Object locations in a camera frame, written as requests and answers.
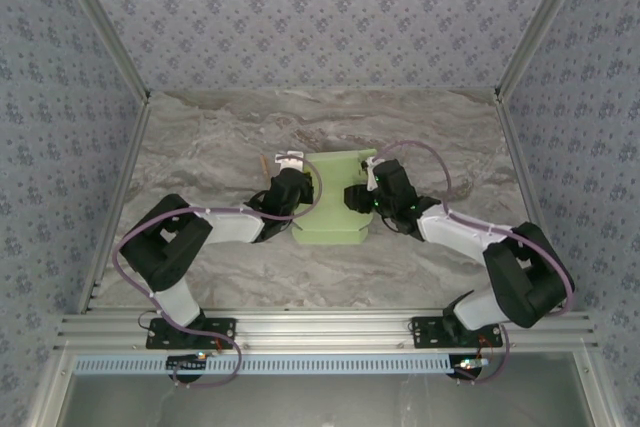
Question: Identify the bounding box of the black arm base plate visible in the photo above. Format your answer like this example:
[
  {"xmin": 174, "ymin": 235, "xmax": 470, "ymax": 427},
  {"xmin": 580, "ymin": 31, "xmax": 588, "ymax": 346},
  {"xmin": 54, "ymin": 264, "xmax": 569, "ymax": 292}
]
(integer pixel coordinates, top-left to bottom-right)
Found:
[
  {"xmin": 410, "ymin": 315, "xmax": 504, "ymax": 350},
  {"xmin": 145, "ymin": 316, "xmax": 237, "ymax": 351}
]

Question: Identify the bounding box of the small electronics board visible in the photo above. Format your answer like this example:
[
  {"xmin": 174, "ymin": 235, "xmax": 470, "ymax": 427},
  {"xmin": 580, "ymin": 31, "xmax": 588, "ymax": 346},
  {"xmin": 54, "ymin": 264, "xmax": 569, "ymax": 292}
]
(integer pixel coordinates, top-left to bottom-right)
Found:
[
  {"xmin": 451, "ymin": 356, "xmax": 492, "ymax": 379},
  {"xmin": 166, "ymin": 352, "xmax": 210, "ymax": 371}
]

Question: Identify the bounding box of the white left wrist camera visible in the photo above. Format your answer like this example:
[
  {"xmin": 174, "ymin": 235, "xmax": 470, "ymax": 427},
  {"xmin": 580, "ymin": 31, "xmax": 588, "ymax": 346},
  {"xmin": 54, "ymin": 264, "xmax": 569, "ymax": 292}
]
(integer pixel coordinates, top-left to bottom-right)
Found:
[{"xmin": 273, "ymin": 150, "xmax": 307, "ymax": 173}]

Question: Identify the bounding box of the light blue slotted cable duct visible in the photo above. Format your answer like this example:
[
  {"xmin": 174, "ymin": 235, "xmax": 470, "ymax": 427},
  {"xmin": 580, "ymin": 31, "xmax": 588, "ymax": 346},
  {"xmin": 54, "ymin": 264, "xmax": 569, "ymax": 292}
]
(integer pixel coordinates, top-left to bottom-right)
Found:
[{"xmin": 73, "ymin": 354, "xmax": 494, "ymax": 376}]

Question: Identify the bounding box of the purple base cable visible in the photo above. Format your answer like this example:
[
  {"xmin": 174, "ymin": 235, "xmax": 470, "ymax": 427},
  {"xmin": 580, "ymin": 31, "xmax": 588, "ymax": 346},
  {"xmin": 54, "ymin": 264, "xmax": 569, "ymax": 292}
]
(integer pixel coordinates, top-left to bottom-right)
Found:
[
  {"xmin": 149, "ymin": 329, "xmax": 244, "ymax": 391},
  {"xmin": 455, "ymin": 321, "xmax": 512, "ymax": 386}
]

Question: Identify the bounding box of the light green paper box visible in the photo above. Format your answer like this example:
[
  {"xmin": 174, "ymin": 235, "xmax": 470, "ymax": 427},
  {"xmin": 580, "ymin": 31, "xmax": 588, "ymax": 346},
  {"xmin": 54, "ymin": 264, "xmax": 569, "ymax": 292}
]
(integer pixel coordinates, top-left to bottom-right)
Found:
[{"xmin": 291, "ymin": 147, "xmax": 377, "ymax": 247}]

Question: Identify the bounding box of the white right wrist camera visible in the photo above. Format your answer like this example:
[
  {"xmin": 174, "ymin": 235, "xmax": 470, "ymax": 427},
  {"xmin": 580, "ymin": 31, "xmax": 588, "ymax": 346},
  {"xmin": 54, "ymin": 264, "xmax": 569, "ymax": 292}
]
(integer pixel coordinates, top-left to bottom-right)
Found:
[{"xmin": 359, "ymin": 155, "xmax": 385, "ymax": 193}]

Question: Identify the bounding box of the aluminium mounting rail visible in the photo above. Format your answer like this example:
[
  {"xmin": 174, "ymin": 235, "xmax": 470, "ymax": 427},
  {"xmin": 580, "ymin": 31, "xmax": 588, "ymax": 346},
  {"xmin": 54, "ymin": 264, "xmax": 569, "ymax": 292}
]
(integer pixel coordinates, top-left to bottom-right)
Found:
[{"xmin": 54, "ymin": 310, "xmax": 599, "ymax": 351}]

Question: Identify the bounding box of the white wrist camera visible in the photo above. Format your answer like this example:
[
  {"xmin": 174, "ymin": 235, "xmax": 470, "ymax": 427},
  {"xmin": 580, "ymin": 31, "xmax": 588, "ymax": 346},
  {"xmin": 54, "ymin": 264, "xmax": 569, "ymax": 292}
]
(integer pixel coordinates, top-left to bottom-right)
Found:
[
  {"xmin": 359, "ymin": 155, "xmax": 385, "ymax": 193},
  {"xmin": 273, "ymin": 150, "xmax": 307, "ymax": 173}
]

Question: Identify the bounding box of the grey metal panel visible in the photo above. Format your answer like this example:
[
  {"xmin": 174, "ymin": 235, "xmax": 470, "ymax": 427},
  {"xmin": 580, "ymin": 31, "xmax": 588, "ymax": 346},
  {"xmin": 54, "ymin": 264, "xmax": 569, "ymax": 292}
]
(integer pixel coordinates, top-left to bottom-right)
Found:
[{"xmin": 63, "ymin": 371, "xmax": 596, "ymax": 427}]

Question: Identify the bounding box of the aluminium frame post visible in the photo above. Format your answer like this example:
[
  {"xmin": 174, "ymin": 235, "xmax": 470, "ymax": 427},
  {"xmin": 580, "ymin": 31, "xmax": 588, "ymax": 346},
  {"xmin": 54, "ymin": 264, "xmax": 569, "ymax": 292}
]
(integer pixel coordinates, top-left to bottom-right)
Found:
[
  {"xmin": 48, "ymin": 0, "xmax": 152, "ymax": 104},
  {"xmin": 493, "ymin": 0, "xmax": 597, "ymax": 104}
]

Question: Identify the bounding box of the aluminium table side rail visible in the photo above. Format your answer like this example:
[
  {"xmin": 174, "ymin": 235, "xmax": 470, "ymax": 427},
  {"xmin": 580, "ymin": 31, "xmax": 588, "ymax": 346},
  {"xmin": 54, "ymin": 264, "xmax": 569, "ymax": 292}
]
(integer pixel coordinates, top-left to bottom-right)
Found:
[
  {"xmin": 494, "ymin": 94, "xmax": 572, "ymax": 312},
  {"xmin": 77, "ymin": 96, "xmax": 152, "ymax": 316}
]

